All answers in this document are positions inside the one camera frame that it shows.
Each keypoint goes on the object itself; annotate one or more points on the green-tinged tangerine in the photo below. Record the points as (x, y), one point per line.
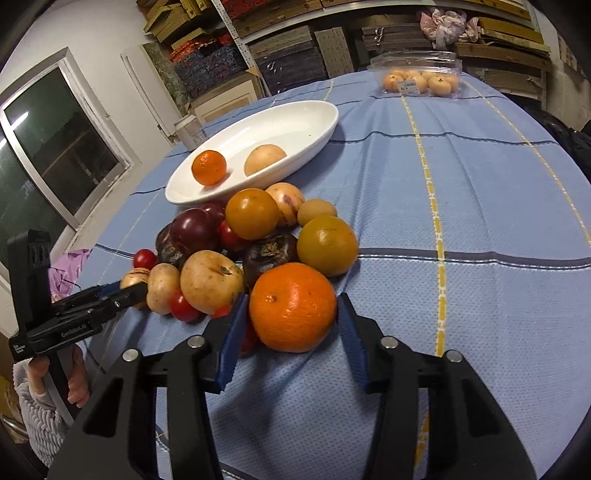
(327, 246)

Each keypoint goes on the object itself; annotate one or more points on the stack of olive gift boxes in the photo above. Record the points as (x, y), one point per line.
(171, 18)

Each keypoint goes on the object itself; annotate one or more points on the blue checked tablecloth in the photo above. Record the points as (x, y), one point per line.
(461, 207)

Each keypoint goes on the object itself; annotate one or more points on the white oval plate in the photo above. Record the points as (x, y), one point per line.
(286, 124)

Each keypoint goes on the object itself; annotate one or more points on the yellow-orange tangerine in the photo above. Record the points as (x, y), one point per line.
(251, 213)

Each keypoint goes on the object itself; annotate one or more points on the large yellow spotted fruit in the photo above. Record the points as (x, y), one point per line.
(211, 286)

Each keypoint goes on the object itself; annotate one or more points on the cream framed panel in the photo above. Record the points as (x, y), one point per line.
(226, 99)

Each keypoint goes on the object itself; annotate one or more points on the aluminium framed window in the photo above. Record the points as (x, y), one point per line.
(60, 138)

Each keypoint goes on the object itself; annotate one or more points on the large dark red plum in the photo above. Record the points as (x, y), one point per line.
(194, 230)

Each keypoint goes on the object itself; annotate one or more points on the marble pattern slab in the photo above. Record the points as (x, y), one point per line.
(161, 78)

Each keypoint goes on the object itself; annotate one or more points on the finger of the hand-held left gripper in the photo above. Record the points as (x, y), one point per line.
(111, 289)
(131, 295)

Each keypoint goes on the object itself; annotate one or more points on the stack of red-blue patterned boxes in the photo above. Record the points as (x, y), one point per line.
(207, 67)

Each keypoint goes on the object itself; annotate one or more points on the red cherry tomato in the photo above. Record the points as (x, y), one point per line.
(144, 258)
(183, 307)
(221, 312)
(249, 339)
(229, 236)

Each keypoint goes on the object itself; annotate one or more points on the person's left hand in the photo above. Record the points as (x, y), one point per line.
(78, 383)

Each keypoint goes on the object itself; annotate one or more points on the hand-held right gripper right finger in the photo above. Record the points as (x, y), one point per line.
(352, 337)

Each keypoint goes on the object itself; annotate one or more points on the stack of brown wooden boxes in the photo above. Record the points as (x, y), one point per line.
(397, 39)

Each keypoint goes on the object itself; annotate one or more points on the tan perforated box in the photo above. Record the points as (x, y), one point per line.
(333, 50)

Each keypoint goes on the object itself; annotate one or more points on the white plastic jar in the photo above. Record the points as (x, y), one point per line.
(189, 131)

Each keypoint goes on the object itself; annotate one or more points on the pink plastic bag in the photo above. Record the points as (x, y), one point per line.
(445, 25)

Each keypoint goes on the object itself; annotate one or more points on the purple cloth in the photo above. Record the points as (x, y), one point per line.
(69, 272)

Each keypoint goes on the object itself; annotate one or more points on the metal shelf rack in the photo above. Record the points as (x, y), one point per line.
(235, 32)

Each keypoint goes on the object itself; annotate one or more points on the large orange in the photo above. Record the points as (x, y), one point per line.
(293, 307)

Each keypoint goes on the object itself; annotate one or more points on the small yellow spotted fruit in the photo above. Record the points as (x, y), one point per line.
(162, 287)

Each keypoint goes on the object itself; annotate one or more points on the tan round fruit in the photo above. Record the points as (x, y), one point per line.
(264, 159)

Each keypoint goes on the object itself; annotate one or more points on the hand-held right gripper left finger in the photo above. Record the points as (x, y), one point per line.
(233, 337)

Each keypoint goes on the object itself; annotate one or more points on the group of pale orange fruits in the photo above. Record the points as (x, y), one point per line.
(438, 83)

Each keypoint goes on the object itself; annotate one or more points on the small mandarin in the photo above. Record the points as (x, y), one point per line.
(209, 167)

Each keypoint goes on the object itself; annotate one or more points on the purple-striped pepino melon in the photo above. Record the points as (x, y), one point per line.
(288, 198)

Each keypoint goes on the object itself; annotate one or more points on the stack of yellow flat boxes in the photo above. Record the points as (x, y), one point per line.
(508, 41)

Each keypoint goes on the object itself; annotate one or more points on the round brown fruit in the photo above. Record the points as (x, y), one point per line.
(316, 211)

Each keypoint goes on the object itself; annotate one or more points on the stack of dark flat boxes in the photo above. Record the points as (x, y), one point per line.
(286, 60)

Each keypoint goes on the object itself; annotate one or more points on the black bag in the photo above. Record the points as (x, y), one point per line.
(572, 147)

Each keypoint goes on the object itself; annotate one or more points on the clear plastic clamshell box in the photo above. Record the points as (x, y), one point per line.
(415, 60)

